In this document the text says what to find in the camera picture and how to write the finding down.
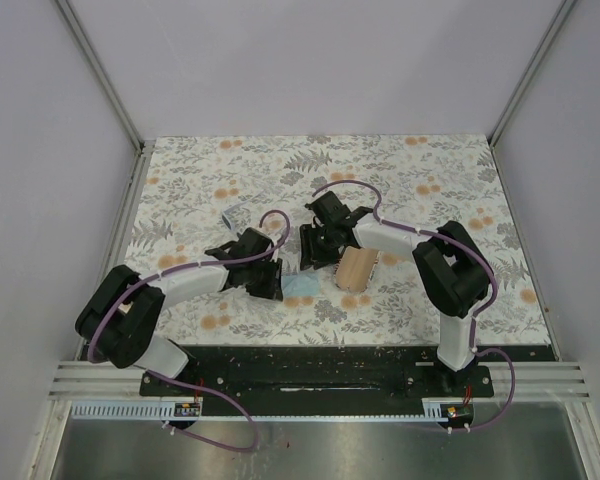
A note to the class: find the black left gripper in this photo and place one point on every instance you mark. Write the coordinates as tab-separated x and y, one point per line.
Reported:
272	289

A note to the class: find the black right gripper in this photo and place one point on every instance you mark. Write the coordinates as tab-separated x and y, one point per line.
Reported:
309	249

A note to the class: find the light blue cleaning cloth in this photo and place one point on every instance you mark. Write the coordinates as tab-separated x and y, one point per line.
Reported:
300	285

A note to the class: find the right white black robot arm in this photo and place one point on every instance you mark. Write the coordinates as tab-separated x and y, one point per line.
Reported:
454	273

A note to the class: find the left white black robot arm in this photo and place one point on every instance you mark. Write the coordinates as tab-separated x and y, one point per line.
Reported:
119	321

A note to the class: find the floral pattern table mat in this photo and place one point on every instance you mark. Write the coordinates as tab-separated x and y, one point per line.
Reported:
421	180

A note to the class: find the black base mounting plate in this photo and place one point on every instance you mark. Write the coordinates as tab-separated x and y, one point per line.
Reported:
346	375

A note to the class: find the white slotted cable duct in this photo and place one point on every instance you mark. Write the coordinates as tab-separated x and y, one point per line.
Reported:
293	410

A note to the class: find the left aluminium frame post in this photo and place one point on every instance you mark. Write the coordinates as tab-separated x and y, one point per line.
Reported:
91	58

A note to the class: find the aluminium frame post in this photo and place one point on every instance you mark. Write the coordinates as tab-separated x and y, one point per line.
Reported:
91	58
532	69

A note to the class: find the right aluminium frame post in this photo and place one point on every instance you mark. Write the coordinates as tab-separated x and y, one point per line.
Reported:
532	69

